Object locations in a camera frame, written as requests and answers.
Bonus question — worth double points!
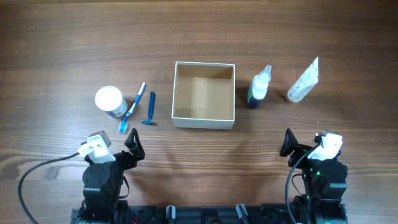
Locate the blue white toothbrush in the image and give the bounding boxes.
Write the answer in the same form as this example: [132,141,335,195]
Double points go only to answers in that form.
[118,82,146,134]

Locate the blue disposable razor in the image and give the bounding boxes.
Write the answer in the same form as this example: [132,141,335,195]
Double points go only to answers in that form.
[141,91,155,124]

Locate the white lidded round jar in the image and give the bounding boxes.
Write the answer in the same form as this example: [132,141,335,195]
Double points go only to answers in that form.
[95,86,128,118]

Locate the clear spray bottle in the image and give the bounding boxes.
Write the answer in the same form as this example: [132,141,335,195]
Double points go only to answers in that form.
[247,65,272,109]

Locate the white squeeze tube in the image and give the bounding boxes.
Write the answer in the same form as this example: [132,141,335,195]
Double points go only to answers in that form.
[287,57,318,103]

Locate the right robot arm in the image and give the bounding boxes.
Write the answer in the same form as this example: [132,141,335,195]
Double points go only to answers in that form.
[279,128,348,223]

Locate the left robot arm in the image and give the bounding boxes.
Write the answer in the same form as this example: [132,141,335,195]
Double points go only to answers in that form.
[71,128,145,223]

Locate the white cardboard box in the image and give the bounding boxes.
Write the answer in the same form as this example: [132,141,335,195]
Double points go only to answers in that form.
[171,61,236,129]

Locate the black right camera cable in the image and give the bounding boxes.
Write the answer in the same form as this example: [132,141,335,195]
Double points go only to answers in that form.
[285,143,321,224]

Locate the black camera cable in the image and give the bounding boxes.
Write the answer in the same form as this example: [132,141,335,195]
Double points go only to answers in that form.
[17,151,82,224]
[285,143,321,224]

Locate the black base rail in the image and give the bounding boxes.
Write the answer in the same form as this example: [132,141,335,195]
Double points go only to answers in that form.
[126,203,303,224]

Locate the black left camera cable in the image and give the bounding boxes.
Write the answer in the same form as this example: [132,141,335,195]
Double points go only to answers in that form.
[17,151,82,224]

